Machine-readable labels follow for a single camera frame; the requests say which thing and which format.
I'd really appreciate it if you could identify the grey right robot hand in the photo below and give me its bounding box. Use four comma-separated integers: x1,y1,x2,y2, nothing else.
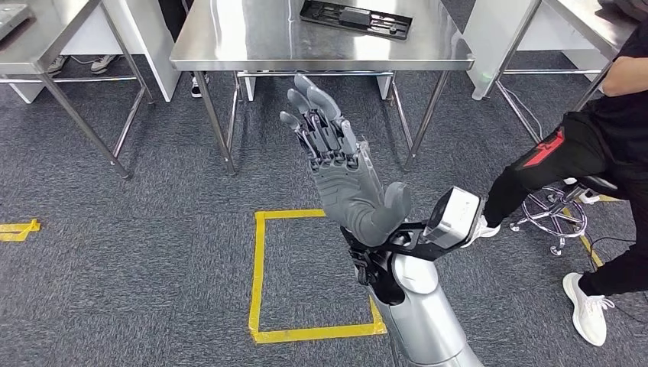
279,73,413,248

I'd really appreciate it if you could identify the black plastic panel part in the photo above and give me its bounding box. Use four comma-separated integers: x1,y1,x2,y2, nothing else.
300,0,414,41

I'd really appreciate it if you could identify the stainless steel workbench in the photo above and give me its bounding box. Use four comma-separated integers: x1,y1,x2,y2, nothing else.
0,0,155,180
169,0,476,177
493,0,640,145

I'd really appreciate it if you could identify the yellow floor tape rectangle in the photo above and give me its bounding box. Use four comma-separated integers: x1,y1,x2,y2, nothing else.
248,209,389,346

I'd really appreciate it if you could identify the white side table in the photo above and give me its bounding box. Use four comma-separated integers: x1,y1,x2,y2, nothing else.
8,0,182,105
463,0,608,101

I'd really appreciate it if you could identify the person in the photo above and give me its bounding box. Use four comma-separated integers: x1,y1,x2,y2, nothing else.
157,0,211,99
46,54,121,76
462,20,648,349

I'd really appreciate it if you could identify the chrome base swivel stool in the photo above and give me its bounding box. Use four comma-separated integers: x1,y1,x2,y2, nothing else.
509,174,620,258

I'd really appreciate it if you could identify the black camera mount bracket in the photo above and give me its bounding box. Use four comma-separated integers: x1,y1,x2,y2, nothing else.
342,220,442,262

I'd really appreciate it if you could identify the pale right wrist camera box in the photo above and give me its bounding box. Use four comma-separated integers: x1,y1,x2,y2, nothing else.
423,186,482,250

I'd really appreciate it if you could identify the white floor cable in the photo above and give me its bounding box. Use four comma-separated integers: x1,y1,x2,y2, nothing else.
498,83,546,141

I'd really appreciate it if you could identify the black floor cable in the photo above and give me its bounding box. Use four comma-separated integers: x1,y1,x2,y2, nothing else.
586,234,648,326

